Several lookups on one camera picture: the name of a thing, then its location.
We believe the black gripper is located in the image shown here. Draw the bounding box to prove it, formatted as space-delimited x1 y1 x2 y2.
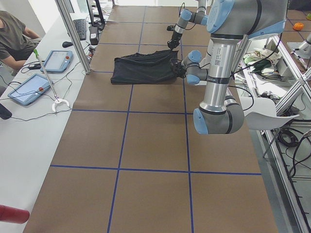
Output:
170 58 186 79
167 31 182 51

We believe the black graphic t-shirt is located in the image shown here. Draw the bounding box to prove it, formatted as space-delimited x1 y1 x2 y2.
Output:
110 50 178 84

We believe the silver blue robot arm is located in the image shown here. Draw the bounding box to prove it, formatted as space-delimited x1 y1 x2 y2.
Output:
168 0 288 134
167 0 208 50

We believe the black monitor stand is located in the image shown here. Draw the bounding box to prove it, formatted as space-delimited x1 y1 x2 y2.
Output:
86 0 106 31

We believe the black power adapter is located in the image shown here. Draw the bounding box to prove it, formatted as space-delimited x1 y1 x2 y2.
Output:
88 26 99 45

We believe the pile of cloth bags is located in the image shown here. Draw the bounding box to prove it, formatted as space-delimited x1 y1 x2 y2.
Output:
243 49 281 74

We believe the aluminium side rack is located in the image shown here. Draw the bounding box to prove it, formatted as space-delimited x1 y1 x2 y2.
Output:
248 35 311 233

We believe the black keyboard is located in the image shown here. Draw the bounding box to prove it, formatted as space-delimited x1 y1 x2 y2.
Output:
72 19 87 40

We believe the white curved sheet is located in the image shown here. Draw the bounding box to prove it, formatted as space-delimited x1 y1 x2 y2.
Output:
240 97 299 130

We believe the black computer mouse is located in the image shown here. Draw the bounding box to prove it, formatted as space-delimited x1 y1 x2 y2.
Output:
62 41 73 48

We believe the far blue teach pendant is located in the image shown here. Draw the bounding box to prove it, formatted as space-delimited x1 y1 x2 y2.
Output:
43 50 73 73

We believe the blue teach pendant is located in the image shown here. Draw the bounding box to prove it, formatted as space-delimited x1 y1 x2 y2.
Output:
43 50 73 73
7 74 50 106

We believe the white reacher grabber tool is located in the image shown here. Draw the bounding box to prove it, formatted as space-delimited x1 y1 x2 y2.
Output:
34 49 70 113

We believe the orange fruit toy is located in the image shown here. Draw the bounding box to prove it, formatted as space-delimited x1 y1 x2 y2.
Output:
293 22 304 31

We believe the near blue teach pendant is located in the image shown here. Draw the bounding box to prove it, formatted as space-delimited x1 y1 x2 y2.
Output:
7 74 50 106

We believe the seated person in green shirt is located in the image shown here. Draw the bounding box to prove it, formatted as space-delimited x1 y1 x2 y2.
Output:
0 11 41 70

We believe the red cylinder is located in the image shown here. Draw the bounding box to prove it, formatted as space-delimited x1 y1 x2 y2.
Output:
0 205 30 224

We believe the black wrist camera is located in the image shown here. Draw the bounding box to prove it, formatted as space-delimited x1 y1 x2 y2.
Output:
167 25 175 32

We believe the aluminium frame post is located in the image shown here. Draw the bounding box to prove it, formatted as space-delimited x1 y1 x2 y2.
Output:
55 0 90 74

